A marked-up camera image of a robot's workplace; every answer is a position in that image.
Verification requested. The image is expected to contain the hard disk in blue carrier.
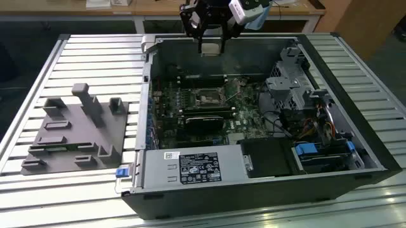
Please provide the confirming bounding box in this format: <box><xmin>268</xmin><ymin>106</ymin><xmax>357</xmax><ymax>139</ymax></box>
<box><xmin>292</xmin><ymin>142</ymin><xmax>356</xmax><ymax>175</ymax></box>

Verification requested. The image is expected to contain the silver chipset heatsink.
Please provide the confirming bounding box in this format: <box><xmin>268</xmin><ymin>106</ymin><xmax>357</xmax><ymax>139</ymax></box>
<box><xmin>229</xmin><ymin>133</ymin><xmax>247</xmax><ymax>144</ymax></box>

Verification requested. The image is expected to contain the black PC case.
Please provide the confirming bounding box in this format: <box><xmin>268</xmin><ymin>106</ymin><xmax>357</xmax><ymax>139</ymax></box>
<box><xmin>121</xmin><ymin>32</ymin><xmax>404</xmax><ymax>220</ymax></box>

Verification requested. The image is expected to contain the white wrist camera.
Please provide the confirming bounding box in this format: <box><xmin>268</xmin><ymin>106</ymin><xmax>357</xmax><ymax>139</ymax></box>
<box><xmin>229</xmin><ymin>0</ymin><xmax>266</xmax><ymax>25</ymax></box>

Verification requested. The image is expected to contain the green motherboard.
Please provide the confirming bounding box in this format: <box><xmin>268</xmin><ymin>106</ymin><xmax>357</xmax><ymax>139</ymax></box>
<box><xmin>149</xmin><ymin>76</ymin><xmax>276</xmax><ymax>151</ymax></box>

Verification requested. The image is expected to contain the green RAM stick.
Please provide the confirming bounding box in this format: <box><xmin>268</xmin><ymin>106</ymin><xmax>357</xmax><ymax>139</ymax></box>
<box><xmin>43</xmin><ymin>144</ymin><xmax>79</xmax><ymax>152</ymax></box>

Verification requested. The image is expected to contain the orange yellow wire bundle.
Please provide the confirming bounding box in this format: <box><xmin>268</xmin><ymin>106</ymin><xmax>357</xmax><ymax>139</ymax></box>
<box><xmin>297</xmin><ymin>117</ymin><xmax>338</xmax><ymax>141</ymax></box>

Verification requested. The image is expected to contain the grey metal drive cage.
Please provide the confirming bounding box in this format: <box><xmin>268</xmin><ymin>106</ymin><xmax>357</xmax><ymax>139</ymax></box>
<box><xmin>265</xmin><ymin>46</ymin><xmax>334</xmax><ymax>112</ymax></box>

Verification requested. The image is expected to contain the grey power supply unit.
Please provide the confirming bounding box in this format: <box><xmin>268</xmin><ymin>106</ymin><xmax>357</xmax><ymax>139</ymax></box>
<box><xmin>139</xmin><ymin>143</ymin><xmax>253</xmax><ymax>194</ymax></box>

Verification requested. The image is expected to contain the CPU socket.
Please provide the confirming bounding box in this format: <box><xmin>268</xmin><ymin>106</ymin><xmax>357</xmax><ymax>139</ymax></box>
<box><xmin>194</xmin><ymin>87</ymin><xmax>229</xmax><ymax>107</ymax></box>

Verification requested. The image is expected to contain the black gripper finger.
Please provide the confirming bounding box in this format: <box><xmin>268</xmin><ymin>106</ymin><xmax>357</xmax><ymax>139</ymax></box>
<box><xmin>221</xmin><ymin>20</ymin><xmax>245</xmax><ymax>54</ymax></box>
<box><xmin>179</xmin><ymin>2</ymin><xmax>205</xmax><ymax>55</ymax></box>

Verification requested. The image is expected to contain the black graphics card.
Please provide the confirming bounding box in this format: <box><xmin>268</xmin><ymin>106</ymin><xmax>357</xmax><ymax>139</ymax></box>
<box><xmin>185</xmin><ymin>115</ymin><xmax>226</xmax><ymax>133</ymax></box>

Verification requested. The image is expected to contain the wooden cabinet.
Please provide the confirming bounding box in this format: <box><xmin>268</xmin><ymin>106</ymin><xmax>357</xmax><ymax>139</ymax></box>
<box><xmin>334</xmin><ymin>0</ymin><xmax>406</xmax><ymax>62</ymax></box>

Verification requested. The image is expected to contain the black RAM slot bank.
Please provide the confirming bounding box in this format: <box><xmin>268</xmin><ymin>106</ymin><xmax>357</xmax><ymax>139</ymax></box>
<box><xmin>182</xmin><ymin>106</ymin><xmax>238</xmax><ymax>118</ymax></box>
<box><xmin>177</xmin><ymin>72</ymin><xmax>266</xmax><ymax>87</ymax></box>

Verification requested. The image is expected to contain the silver topped CPU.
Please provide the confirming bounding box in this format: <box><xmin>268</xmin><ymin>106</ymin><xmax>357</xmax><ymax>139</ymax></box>
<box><xmin>201</xmin><ymin>43</ymin><xmax>222</xmax><ymax>57</ymax></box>

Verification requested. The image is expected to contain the wooden desk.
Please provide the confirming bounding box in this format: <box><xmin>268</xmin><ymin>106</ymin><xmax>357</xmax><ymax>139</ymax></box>
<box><xmin>0</xmin><ymin>0</ymin><xmax>328</xmax><ymax>34</ymax></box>

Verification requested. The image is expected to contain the grey parts rack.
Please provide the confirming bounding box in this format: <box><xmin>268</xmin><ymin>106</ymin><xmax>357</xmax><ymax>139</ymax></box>
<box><xmin>19</xmin><ymin>83</ymin><xmax>131</xmax><ymax>176</ymax></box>

